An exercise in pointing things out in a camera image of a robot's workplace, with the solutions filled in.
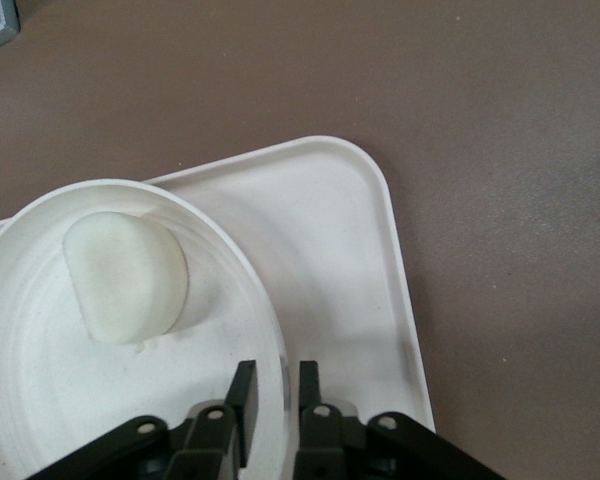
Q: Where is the cream tray with rabbit print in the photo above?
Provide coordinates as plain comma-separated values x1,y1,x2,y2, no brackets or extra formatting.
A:
0,133,437,480

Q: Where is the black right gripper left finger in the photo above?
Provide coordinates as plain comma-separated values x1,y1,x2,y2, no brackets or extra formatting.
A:
27,359,259,480

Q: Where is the brown table cover mat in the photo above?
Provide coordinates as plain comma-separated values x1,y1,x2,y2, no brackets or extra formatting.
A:
0,0,600,480

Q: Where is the white steamed bun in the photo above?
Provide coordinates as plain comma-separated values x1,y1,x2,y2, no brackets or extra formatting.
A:
62,210,190,345

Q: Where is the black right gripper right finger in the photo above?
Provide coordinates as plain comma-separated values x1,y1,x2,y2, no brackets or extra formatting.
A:
292,359,506,480

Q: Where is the round cream plate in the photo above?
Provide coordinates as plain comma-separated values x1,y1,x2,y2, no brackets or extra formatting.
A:
0,178,294,480

